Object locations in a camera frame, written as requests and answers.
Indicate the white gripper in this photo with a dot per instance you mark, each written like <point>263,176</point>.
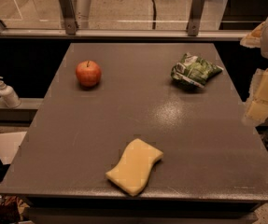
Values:
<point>257,110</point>

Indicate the red apple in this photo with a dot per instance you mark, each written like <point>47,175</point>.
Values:
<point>88,73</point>

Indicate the yellow sponge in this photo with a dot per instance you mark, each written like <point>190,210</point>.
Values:
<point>132,172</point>

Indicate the green chip bag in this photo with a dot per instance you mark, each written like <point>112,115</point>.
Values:
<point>194,71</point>

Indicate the white pipe behind glass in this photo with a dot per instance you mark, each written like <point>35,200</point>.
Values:
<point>79,0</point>

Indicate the white pump bottle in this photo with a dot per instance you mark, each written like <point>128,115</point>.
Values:
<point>8,95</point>

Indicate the grey metal bracket right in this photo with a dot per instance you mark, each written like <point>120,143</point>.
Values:
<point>196,11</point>

